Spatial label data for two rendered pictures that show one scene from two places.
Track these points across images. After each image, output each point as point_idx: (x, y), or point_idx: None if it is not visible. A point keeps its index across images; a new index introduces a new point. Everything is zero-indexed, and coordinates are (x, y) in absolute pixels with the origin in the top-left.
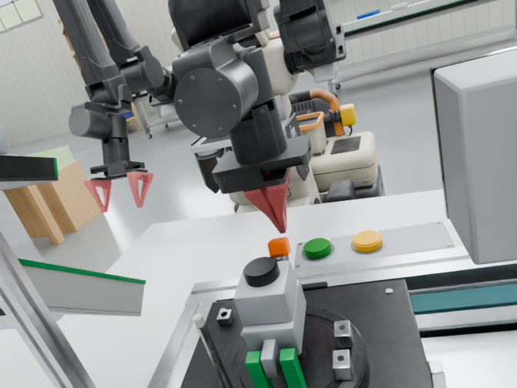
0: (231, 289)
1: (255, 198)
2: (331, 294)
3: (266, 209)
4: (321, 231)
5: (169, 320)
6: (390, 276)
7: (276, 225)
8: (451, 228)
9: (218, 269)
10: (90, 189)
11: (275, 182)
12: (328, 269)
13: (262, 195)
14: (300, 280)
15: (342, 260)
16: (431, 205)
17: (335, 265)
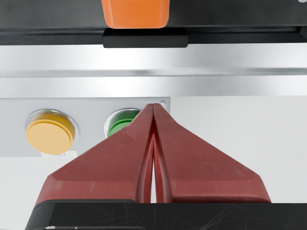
0: (280, 65)
1: (206, 164)
2: (89, 7)
3: (174, 134)
4: (154, 197)
5: None
6: (2, 50)
7: (161, 111)
8: (3, 174)
9: (291, 161)
10: None
11: (71, 213)
12: (108, 86)
13: (168, 169)
14: (157, 73)
15: (88, 102)
16: (29, 211)
17: (99, 94)
